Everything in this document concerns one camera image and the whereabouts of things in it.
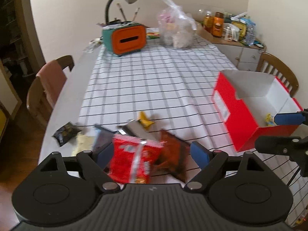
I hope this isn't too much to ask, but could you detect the right wooden chair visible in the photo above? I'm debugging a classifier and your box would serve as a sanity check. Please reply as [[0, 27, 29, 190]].
[[256, 52, 299, 97]]

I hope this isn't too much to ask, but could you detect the wooden chair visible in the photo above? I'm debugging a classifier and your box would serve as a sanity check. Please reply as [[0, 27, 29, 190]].
[[256, 52, 299, 97], [26, 55, 75, 128]]

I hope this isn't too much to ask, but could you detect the cream snack packet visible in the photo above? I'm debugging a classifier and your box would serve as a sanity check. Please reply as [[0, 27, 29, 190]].
[[72, 133, 95, 157]]

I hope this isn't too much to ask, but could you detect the clear water bottle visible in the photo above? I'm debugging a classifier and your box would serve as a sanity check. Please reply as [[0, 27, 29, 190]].
[[245, 23, 255, 46]]

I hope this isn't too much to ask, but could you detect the clear plastic bag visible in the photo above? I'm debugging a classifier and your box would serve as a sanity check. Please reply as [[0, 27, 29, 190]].
[[157, 0, 197, 49]]

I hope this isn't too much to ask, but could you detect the orange teal tissue box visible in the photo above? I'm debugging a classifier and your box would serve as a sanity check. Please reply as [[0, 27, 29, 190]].
[[102, 21, 147, 56]]

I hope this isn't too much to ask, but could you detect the red chip bag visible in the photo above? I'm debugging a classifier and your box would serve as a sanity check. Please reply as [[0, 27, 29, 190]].
[[109, 134, 163, 184]]

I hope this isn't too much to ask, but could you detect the dark brown snack bag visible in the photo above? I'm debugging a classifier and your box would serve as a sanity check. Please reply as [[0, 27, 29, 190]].
[[151, 129, 189, 182]]

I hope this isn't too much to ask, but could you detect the grey silver snack packet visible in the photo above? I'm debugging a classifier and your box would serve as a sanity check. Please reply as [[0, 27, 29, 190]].
[[117, 119, 158, 141]]

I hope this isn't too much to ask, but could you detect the yellow black snack packet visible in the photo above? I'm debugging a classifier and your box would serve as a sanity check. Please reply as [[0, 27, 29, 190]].
[[265, 113, 276, 126]]

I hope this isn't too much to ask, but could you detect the left wooden chair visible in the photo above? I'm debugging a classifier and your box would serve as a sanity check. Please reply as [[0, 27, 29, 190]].
[[26, 55, 75, 128]]

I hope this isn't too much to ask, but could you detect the white side cabinet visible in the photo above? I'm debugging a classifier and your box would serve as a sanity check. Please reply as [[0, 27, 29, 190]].
[[196, 21, 266, 71]]

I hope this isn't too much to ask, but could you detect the red cardboard box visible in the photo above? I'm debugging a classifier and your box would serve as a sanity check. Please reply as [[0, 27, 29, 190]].
[[212, 70, 302, 152]]

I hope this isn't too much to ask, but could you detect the checkered white tablecloth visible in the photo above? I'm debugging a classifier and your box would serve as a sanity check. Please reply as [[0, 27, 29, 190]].
[[77, 33, 308, 226]]

